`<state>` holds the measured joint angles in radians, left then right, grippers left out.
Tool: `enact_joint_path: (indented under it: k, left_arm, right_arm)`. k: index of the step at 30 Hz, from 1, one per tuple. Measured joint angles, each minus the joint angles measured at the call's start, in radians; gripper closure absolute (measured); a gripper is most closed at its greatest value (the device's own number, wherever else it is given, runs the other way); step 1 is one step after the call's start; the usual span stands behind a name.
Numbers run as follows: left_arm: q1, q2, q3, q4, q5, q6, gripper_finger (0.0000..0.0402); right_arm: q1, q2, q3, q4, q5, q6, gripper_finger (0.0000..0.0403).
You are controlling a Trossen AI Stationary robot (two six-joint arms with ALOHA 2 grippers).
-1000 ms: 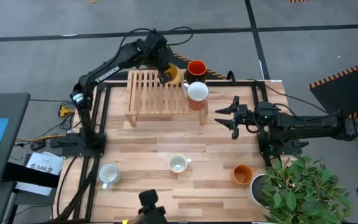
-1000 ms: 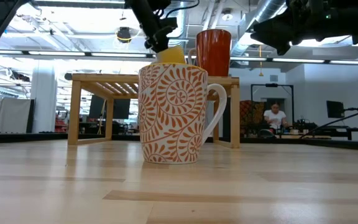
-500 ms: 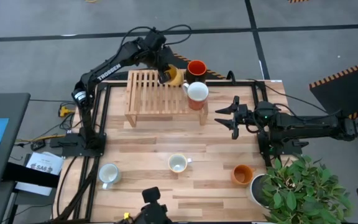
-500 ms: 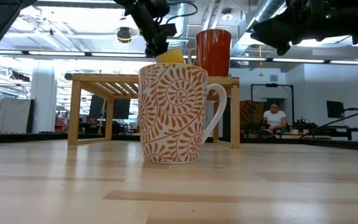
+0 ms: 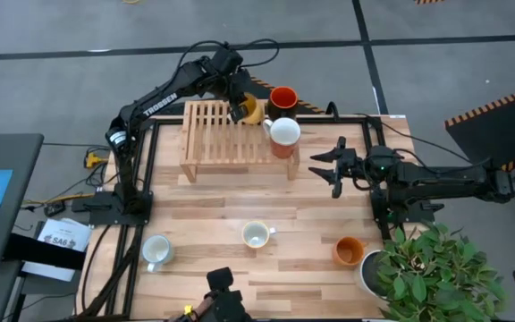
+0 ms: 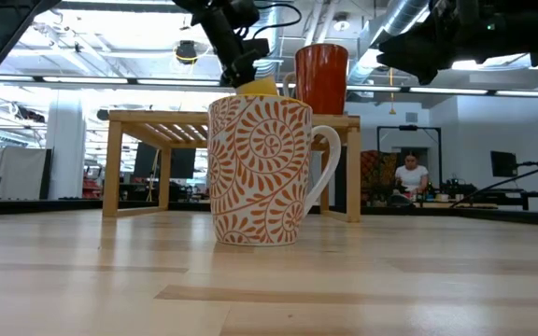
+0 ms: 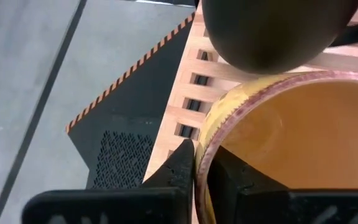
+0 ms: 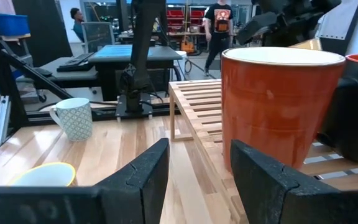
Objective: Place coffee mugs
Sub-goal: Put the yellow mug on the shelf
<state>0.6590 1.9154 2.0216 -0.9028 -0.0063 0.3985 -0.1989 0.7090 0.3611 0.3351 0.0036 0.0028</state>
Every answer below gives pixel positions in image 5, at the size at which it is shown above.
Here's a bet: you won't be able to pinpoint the black cable bundle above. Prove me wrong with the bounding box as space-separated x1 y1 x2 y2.
76 223 147 321

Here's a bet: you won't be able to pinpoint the pale yellow mug white handle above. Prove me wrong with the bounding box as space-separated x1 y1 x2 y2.
241 220 278 250

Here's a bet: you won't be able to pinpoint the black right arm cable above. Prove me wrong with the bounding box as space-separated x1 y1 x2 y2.
325 101 494 178

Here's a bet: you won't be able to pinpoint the hazard-striped floor strip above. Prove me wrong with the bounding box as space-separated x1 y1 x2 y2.
248 75 328 116

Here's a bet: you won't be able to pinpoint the red-orange mug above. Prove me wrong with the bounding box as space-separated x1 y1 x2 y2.
266 85 300 122

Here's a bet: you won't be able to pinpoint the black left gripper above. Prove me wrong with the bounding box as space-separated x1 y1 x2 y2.
226 67 256 124

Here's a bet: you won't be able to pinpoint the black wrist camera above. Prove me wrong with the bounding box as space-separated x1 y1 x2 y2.
215 46 244 73
367 145 398 171

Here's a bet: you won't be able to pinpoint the black power adapter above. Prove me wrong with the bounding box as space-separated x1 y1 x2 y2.
42 200 67 218

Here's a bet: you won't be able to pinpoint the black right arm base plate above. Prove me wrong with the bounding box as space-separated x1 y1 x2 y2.
371 199 446 225

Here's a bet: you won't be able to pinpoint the yellow power plug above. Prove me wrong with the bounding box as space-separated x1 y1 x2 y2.
83 151 109 170

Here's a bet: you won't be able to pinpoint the yellow cable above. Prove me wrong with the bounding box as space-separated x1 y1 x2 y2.
22 191 96 208

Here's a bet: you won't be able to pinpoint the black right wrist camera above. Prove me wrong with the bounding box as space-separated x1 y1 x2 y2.
367 145 398 171

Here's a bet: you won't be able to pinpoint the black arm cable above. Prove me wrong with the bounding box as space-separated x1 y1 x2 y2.
167 38 281 90
325 101 494 178

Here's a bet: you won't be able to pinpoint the wooden slatted rack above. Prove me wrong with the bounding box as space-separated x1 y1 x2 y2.
179 98 302 183

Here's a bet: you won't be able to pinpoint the large black hazard-striped mat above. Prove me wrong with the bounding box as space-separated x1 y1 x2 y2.
443 82 515 174

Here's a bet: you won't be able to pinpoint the black aluminium table frame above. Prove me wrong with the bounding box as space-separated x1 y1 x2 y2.
76 114 395 322

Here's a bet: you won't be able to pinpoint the grey desk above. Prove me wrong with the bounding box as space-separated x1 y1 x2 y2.
0 132 46 269

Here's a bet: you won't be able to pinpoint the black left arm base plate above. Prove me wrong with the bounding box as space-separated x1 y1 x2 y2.
72 190 154 227

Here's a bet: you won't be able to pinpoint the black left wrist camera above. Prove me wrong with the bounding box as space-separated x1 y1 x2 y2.
215 46 244 73

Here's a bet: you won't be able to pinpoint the golden yellow mug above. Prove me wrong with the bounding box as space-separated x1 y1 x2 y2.
238 92 266 126

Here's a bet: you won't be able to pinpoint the white mug orange leaf pattern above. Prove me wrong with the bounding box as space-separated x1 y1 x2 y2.
261 116 302 160

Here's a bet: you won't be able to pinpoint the white plant pot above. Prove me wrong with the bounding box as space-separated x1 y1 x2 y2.
358 249 401 299

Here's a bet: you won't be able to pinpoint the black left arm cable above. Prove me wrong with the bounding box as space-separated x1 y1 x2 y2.
167 38 281 90

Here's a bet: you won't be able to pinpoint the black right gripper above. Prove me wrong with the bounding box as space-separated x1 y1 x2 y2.
307 136 369 200

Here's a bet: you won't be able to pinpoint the white printed papers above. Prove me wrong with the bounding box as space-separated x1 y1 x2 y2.
21 217 93 283

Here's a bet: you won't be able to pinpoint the green leafy plant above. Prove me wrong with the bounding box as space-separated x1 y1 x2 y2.
373 221 509 322

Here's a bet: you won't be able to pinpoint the black table-level camera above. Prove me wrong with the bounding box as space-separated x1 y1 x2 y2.
190 267 257 322

